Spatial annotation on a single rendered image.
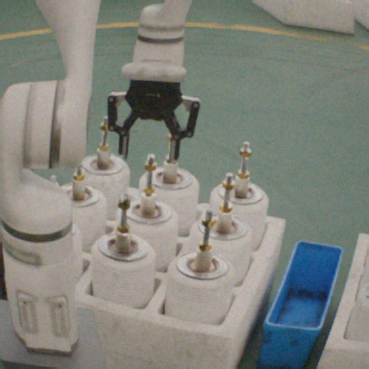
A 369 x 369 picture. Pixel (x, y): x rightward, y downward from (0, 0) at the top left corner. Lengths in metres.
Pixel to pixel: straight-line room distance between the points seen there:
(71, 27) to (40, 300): 0.31
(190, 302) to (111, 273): 0.12
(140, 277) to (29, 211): 0.45
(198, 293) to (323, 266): 0.45
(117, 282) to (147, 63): 0.32
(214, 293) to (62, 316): 0.38
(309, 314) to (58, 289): 0.79
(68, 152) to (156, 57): 0.45
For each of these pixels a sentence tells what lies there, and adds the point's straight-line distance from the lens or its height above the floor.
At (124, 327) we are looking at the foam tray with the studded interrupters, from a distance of 1.30.
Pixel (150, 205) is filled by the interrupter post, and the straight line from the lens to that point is 1.39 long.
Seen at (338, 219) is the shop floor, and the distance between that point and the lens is 1.99.
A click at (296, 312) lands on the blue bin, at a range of 1.63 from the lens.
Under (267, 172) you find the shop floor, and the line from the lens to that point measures 2.14.
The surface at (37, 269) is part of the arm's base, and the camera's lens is 0.91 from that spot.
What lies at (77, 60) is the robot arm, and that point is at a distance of 0.86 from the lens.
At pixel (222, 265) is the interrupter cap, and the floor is 0.25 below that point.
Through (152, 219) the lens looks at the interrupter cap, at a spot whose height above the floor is 0.25.
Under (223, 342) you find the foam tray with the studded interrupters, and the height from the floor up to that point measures 0.17.
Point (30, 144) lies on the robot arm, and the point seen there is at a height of 0.58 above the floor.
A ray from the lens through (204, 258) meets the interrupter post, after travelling 1.27.
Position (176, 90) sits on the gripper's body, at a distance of 1.31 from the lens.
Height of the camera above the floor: 0.94
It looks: 27 degrees down
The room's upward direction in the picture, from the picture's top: 5 degrees clockwise
